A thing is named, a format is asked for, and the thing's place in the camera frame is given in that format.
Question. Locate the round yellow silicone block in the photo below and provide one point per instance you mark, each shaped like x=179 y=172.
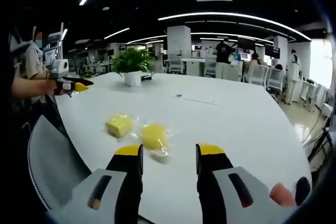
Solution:
x=155 y=134

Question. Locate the person's left hand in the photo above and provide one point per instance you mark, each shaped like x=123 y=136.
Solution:
x=49 y=87

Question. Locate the rectangular yellow silicone block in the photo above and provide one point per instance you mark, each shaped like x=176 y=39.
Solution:
x=118 y=125

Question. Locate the black tripod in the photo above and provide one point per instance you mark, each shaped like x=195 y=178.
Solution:
x=321 y=142

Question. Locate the computer monitor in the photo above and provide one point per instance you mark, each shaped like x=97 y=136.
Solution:
x=52 y=48

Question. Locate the long curved ceiling light strip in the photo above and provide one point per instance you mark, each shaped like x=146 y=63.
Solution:
x=236 y=16

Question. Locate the row of white office chairs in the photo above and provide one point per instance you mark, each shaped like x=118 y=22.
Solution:
x=275 y=78

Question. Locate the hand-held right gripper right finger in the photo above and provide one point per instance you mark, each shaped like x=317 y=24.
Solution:
x=210 y=182

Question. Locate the black wall screen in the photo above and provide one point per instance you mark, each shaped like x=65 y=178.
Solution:
x=272 y=51

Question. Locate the black oval object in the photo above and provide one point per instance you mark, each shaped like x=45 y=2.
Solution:
x=303 y=191

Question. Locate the hanging display screen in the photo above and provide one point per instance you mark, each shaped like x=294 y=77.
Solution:
x=246 y=43

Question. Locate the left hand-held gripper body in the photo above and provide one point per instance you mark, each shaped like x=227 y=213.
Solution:
x=60 y=68

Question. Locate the small black device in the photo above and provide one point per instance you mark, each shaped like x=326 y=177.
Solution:
x=147 y=77

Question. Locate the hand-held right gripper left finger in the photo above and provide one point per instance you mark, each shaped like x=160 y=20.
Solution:
x=126 y=182

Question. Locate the grey office chair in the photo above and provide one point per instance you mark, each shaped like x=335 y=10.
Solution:
x=52 y=155

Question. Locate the person's right hand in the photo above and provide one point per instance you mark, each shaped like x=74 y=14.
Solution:
x=282 y=195

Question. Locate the green potted plant white pot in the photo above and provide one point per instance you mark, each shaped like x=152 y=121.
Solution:
x=132 y=64

